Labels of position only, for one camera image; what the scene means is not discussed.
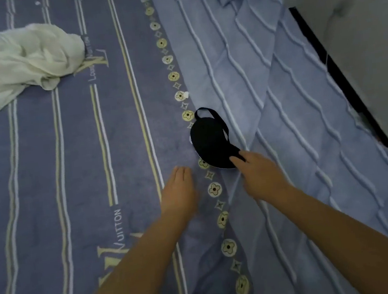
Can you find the person's left fingers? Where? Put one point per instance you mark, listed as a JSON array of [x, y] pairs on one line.
[[182, 173]]

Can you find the person's right forearm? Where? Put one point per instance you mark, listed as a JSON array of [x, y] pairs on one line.
[[346, 239]]

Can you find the blue striped bed sheet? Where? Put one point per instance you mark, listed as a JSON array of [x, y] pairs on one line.
[[75, 159]]

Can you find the light blue textured blanket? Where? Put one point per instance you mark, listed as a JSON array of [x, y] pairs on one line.
[[277, 82]]

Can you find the white crumpled cloth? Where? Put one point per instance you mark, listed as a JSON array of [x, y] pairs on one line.
[[17, 57]]

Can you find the person's right hand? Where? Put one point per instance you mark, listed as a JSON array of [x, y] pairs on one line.
[[263, 177]]

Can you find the person's left hand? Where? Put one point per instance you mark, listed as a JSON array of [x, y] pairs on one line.
[[178, 196]]

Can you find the small white paper scrap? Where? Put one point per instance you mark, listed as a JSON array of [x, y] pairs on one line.
[[186, 95]]

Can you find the person's left forearm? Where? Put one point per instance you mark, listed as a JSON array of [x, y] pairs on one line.
[[135, 275]]

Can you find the black eye mask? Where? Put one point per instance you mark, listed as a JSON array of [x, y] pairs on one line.
[[209, 143]]

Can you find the person's right fingers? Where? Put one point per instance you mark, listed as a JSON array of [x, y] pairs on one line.
[[240, 157]]

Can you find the black bed frame edge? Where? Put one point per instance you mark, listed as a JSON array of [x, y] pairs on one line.
[[338, 74]]

